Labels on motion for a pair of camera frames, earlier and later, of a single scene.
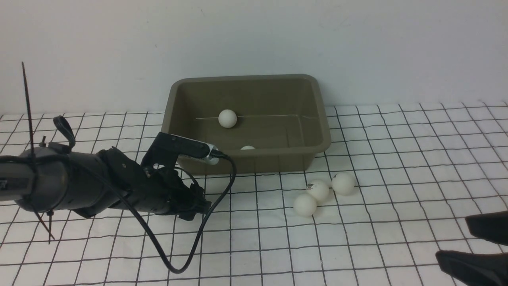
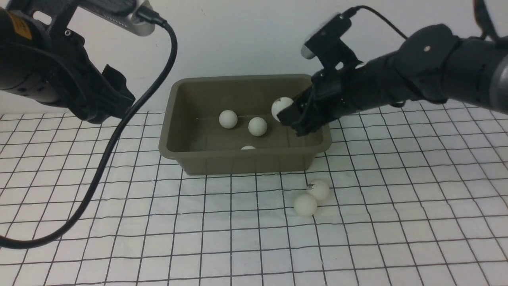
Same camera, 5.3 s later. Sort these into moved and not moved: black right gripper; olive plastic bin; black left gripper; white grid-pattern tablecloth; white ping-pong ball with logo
Moved: black left gripper; black right gripper
Not moved: white ping-pong ball with logo; white grid-pattern tablecloth; olive plastic bin
